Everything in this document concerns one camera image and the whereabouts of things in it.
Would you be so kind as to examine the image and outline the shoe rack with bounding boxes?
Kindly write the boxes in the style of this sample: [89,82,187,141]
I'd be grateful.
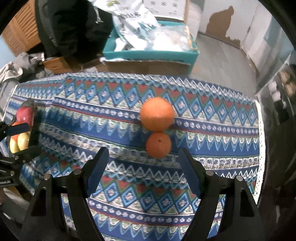
[256,50,295,126]

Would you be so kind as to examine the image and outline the wooden louvered wardrobe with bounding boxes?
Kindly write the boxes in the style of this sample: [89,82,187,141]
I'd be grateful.
[1,1,41,56]

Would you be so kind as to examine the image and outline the small orange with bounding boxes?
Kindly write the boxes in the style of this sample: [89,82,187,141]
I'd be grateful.
[10,121,23,141]
[145,133,171,159]

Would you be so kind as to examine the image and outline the white storage basket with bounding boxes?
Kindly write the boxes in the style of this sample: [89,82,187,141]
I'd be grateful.
[143,0,187,21]

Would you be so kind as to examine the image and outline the patterned blue tablecloth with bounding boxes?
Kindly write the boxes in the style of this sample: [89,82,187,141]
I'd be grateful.
[1,72,265,240]

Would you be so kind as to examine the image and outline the pile of grey clothes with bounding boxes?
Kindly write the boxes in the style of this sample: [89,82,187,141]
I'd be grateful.
[1,52,55,116]

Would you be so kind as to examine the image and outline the clear plastic bag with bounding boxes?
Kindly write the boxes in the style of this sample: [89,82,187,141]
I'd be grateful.
[148,25,194,52]

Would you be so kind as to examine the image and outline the red apple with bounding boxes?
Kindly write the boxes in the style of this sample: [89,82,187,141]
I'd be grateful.
[16,106,35,128]

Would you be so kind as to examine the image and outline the white rice bag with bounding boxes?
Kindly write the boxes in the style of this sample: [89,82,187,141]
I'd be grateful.
[92,0,159,50]

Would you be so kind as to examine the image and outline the teal cardboard box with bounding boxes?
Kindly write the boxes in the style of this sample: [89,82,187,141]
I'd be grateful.
[103,21,200,73]

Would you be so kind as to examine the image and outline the black hanging jacket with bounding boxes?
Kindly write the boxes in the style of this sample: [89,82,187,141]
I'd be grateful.
[35,0,113,63]

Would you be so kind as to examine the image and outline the clear glass bowl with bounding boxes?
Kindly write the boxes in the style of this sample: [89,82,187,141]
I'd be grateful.
[6,98,40,154]

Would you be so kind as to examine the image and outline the large orange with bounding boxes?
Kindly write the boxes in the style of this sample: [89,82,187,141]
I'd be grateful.
[140,97,175,132]

